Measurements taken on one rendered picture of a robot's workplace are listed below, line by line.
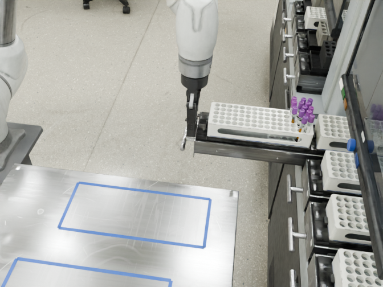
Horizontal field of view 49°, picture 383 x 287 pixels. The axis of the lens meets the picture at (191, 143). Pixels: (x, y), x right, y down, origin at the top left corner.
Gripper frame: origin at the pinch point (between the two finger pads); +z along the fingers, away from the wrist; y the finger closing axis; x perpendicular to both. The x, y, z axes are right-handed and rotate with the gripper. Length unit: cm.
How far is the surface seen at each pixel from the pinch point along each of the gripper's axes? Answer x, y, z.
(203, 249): -8.5, -43.0, -2.1
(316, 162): -36.1, -10.6, -1.9
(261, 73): -30, 154, 80
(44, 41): 132, 166, 80
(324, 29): -42, 55, -8
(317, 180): -35.7, -17.4, -1.9
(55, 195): 29.6, -33.5, -1.9
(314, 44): -40, 53, -2
